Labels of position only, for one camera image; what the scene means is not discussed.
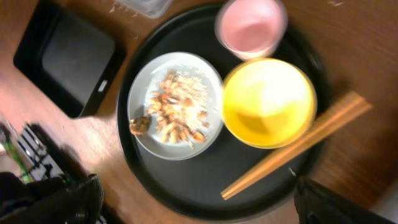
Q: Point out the round black tray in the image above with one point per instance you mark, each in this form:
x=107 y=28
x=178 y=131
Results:
x=193 y=186

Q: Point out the yellow plastic bowl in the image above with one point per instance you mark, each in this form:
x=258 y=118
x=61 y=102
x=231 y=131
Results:
x=268 y=103

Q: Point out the grey plate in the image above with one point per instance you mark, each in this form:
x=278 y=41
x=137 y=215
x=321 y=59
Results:
x=147 y=81

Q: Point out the right wooden chopstick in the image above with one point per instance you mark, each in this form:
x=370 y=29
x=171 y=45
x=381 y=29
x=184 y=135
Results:
x=298 y=154

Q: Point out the peanut shells and rice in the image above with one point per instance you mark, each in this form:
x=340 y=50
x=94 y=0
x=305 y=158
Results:
x=178 y=106

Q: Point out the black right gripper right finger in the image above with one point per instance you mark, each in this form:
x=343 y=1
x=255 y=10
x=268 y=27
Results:
x=316 y=204

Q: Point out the clear plastic bin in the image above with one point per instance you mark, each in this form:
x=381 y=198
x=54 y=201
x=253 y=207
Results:
x=150 y=8

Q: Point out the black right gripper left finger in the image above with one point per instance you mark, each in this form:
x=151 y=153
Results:
x=50 y=200

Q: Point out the wooden chopstick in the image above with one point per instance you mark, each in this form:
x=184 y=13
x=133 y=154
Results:
x=289 y=152
x=298 y=154

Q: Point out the black rectangular bin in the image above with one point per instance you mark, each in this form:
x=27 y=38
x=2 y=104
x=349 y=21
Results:
x=72 y=61

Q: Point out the left wooden chopstick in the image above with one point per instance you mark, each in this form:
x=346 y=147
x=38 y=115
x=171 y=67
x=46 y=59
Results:
x=289 y=152

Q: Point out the pink plastic cup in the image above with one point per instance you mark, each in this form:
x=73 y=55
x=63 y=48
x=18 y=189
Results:
x=251 y=29

